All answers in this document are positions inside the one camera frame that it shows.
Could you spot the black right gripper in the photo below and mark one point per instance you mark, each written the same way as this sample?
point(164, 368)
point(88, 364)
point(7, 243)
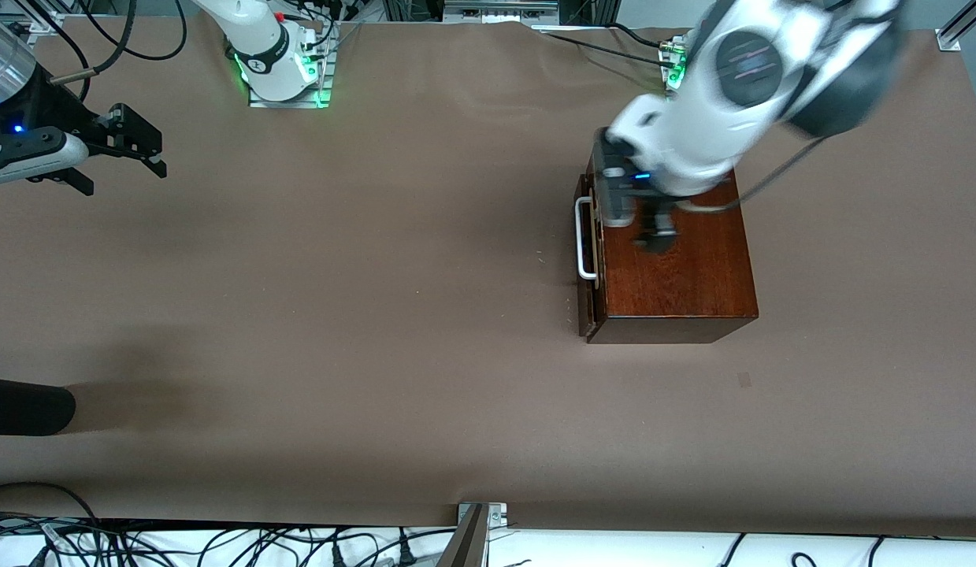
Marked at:
point(62, 116)

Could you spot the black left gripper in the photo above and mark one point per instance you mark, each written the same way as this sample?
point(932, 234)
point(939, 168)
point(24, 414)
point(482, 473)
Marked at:
point(659, 228)

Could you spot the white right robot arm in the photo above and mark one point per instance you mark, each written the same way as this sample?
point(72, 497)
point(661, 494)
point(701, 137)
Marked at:
point(255, 47)

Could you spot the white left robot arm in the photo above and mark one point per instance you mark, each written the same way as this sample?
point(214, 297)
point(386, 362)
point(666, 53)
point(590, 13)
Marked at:
point(732, 102)

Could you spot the dark wooden drawer cabinet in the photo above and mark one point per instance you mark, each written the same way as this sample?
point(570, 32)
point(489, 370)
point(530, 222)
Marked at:
point(677, 276)

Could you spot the aluminium rack with electronics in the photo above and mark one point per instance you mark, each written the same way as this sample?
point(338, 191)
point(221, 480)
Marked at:
point(499, 9)

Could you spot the black rounded cylinder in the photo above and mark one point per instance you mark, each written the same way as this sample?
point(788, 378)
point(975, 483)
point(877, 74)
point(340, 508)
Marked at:
point(23, 405)

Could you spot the grey slanted mounting beam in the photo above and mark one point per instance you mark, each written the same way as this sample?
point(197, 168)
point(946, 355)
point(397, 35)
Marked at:
point(465, 543)

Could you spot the aluminium table edge rail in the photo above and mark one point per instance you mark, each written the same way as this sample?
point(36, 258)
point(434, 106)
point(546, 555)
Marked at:
point(42, 17)

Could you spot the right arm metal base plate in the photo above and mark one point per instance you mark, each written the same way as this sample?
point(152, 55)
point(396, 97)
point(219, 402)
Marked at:
point(318, 87)

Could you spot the small metal table bracket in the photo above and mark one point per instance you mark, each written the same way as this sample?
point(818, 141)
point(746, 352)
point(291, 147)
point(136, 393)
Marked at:
point(495, 513)

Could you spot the aluminium frame corner profile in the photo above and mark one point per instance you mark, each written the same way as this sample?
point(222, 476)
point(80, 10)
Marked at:
point(956, 27)

